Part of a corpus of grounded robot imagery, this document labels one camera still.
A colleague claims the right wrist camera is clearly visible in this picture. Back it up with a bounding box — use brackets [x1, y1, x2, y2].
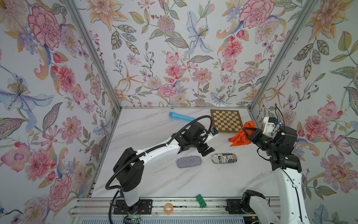
[263, 117, 281, 135]

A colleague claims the blue cylindrical case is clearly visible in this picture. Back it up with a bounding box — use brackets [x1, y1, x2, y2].
[169, 112, 195, 122]

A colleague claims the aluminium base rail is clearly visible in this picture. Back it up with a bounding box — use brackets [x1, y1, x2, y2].
[68, 197, 280, 217]

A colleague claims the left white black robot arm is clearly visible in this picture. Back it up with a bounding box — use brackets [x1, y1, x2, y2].
[105, 121, 219, 214]

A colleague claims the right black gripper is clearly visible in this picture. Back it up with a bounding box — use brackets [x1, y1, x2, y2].
[245, 127, 279, 155]

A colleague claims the orange tape roll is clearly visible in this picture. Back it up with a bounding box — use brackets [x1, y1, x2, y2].
[164, 203, 174, 215]

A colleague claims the green plastic block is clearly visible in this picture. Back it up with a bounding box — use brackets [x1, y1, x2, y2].
[195, 194, 207, 208]

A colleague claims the wooden chessboard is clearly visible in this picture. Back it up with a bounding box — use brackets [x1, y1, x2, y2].
[210, 109, 243, 133]

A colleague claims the purple eyeglass case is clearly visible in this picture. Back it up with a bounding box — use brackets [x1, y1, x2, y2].
[176, 156, 202, 169]

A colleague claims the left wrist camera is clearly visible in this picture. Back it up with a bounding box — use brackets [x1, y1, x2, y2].
[210, 127, 219, 137]

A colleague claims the black corrugated cable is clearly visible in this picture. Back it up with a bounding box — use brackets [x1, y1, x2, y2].
[105, 115, 213, 191]

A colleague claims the orange fluffy cloth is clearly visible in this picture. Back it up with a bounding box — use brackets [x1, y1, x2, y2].
[228, 121, 255, 147]

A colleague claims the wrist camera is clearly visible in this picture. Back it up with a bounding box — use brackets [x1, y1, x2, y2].
[263, 117, 281, 135]
[210, 127, 219, 137]

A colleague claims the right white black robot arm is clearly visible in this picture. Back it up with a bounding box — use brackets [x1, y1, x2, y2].
[226, 121, 310, 224]

